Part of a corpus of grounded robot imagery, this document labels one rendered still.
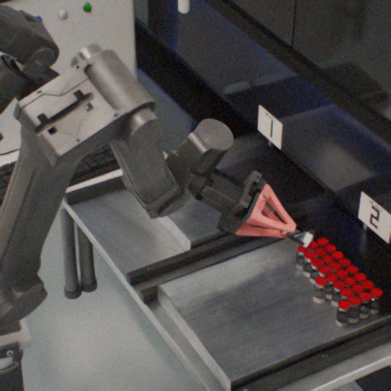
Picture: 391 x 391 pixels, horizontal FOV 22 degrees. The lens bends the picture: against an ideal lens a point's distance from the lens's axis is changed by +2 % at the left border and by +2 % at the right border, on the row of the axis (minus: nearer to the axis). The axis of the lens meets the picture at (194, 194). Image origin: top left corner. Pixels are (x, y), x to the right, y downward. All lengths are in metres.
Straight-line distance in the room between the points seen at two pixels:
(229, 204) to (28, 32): 0.42
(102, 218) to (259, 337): 0.45
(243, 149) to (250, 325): 0.55
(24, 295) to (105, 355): 1.69
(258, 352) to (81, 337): 1.35
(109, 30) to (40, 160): 1.31
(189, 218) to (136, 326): 1.08
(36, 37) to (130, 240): 0.52
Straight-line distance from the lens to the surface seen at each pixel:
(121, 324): 3.08
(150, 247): 1.97
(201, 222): 2.03
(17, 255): 1.26
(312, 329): 1.82
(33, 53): 1.65
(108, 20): 2.37
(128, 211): 2.06
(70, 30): 2.33
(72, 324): 3.10
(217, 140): 1.43
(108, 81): 1.08
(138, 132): 1.07
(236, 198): 1.49
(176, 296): 1.86
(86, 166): 2.29
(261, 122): 2.09
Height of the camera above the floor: 2.14
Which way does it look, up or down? 37 degrees down
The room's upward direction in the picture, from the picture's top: straight up
